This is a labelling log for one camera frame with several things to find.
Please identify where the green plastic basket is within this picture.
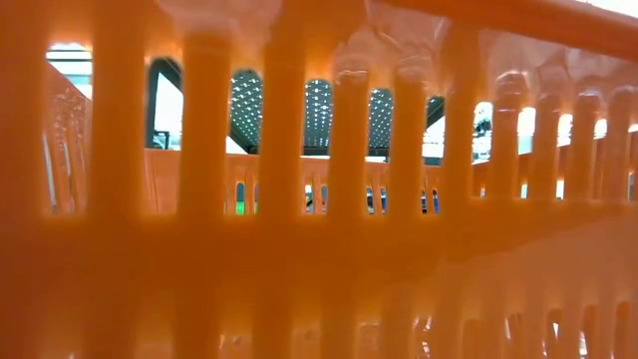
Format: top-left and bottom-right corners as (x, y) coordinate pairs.
(235, 181), (259, 216)

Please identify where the red plastic basket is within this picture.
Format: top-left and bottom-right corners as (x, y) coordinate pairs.
(0, 0), (638, 359)

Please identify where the grey perforated metal riser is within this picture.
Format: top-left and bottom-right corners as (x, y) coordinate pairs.
(146, 56), (446, 159)

